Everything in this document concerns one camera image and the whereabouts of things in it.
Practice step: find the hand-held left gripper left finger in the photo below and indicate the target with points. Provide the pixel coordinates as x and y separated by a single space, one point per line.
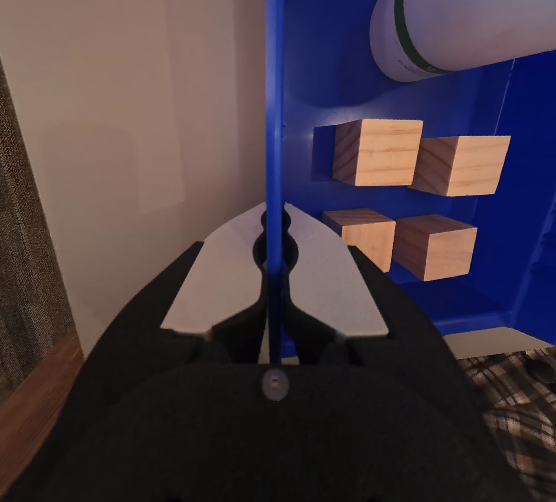
217 284

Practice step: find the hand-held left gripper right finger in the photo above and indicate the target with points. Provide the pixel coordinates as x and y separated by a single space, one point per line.
334 289

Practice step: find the wooden cube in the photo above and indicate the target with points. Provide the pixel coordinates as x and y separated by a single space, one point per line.
382 154
369 241
443 250
469 167

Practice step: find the blue plastic bin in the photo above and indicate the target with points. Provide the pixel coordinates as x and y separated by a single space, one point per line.
339 76

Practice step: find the white paper cup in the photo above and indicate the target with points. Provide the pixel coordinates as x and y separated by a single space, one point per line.
456 11

